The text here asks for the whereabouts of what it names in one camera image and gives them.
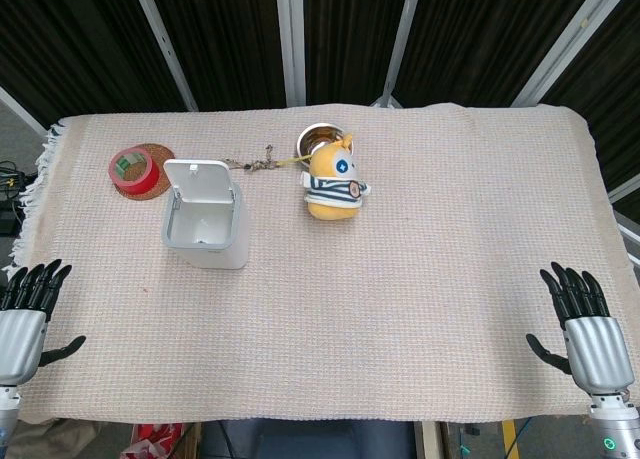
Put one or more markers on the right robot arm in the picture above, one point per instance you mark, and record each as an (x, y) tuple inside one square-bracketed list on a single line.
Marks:
[(612, 426)]

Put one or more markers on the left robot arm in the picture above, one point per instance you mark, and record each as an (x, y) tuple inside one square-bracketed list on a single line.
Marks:
[(7, 419)]

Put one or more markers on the white metal frame bar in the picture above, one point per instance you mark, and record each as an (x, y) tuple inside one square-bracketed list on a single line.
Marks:
[(627, 219)]

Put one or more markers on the red tape roll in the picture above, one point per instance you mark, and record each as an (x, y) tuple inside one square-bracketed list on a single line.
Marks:
[(131, 165)]

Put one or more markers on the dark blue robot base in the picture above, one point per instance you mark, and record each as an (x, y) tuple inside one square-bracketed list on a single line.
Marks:
[(310, 441)]

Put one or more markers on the white metal frame post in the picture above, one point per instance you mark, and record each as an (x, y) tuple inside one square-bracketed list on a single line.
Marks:
[(20, 110), (560, 44), (165, 44), (398, 44), (291, 41)]

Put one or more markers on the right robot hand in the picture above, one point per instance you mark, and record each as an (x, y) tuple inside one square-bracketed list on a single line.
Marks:
[(597, 349)]

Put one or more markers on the red plastic bag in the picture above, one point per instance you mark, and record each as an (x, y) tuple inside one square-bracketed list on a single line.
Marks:
[(150, 441)]

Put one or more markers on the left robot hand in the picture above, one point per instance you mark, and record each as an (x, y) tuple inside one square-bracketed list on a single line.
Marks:
[(22, 329)]

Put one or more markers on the beige woven tablecloth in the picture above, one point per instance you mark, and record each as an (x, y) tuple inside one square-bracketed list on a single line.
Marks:
[(350, 289)]

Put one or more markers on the white open-lid bin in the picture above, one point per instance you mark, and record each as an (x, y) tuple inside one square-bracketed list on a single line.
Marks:
[(210, 239)]

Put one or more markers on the yellow plush toy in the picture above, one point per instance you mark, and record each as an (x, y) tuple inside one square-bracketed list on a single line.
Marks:
[(332, 189)]

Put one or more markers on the stainless steel bowl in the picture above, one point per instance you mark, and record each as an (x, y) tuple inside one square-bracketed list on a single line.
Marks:
[(315, 139)]

